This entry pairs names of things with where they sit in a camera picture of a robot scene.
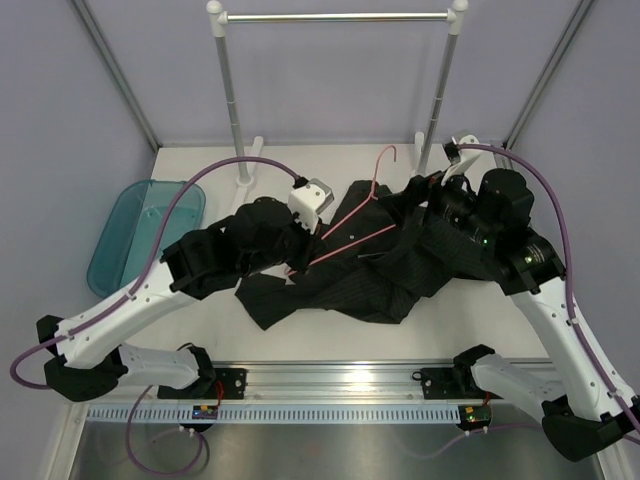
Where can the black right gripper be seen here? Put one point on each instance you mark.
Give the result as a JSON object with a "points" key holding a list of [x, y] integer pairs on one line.
{"points": [[421, 190]]}

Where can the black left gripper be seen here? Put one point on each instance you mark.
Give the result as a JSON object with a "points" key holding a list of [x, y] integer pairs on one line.
{"points": [[311, 246]]}

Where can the pink wire hanger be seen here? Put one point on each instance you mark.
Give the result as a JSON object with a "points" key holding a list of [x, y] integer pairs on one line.
{"points": [[369, 198]]}

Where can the black pinstriped shirt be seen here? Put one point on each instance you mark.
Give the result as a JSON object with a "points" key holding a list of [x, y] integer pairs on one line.
{"points": [[378, 281]]}

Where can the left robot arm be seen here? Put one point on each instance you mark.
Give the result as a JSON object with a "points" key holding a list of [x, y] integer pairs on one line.
{"points": [[93, 356]]}

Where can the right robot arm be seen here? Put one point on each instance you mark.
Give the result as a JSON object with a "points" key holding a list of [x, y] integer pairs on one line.
{"points": [[485, 234]]}

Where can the teal plastic tray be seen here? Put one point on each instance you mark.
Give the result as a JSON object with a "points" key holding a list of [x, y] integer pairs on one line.
{"points": [[131, 228]]}

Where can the white and silver clothes rack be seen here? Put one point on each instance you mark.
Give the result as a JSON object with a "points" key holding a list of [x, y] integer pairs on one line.
{"points": [[220, 19]]}

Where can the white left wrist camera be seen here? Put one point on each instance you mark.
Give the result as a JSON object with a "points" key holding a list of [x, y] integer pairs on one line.
{"points": [[308, 199]]}

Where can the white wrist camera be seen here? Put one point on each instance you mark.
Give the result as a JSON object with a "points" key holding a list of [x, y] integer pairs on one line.
{"points": [[308, 199], [461, 159]]}

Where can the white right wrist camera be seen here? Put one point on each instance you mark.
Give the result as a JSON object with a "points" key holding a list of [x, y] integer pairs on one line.
{"points": [[461, 159]]}

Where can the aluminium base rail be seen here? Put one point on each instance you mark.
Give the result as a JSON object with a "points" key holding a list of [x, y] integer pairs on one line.
{"points": [[320, 382]]}

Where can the right aluminium frame post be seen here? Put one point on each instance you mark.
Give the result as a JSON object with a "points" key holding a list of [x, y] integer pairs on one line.
{"points": [[560, 51]]}

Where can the aluminium frame post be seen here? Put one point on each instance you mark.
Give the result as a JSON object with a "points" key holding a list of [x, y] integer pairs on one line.
{"points": [[560, 51], [105, 54]]}

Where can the white slotted cable duct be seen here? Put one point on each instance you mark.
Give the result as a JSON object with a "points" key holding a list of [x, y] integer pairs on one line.
{"points": [[278, 414]]}

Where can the left aluminium frame post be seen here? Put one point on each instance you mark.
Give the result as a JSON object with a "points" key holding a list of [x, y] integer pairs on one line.
{"points": [[105, 54]]}

